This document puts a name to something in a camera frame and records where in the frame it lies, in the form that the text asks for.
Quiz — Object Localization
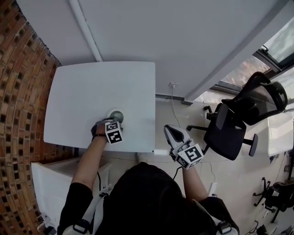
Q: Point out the person's black shirt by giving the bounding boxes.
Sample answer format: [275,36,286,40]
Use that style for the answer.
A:
[57,162,241,235]

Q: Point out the person's left forearm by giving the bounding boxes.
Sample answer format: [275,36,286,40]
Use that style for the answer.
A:
[73,125,108,191]

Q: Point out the black framed window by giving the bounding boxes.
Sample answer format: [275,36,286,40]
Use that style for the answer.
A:
[220,20,294,92]

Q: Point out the white square table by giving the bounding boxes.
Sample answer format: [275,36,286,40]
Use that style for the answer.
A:
[43,61,156,153]

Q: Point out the white power cable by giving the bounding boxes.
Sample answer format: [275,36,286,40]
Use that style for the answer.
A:
[171,87,216,182]

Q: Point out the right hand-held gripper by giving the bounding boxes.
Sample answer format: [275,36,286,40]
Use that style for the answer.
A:
[163,124,205,170]

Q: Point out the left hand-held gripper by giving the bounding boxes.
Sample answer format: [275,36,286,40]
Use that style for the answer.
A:
[90,117,126,146]

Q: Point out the person's right forearm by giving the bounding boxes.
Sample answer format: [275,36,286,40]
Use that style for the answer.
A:
[182,166,209,200]

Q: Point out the white power strip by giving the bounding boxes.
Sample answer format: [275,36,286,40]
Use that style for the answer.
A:
[208,182,218,197]

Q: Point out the white wall pipe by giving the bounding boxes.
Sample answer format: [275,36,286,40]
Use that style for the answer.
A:
[68,0,103,62]

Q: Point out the white harness strap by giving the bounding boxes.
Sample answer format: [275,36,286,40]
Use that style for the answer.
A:
[215,220,232,235]
[79,183,113,235]

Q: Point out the white countertop basin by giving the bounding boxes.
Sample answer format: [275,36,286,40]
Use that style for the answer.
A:
[267,112,294,157]

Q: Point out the white tape roll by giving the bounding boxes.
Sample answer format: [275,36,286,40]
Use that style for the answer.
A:
[106,107,126,122]

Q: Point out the black mesh office chair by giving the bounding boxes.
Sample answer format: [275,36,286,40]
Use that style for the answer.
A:
[186,71,288,161]

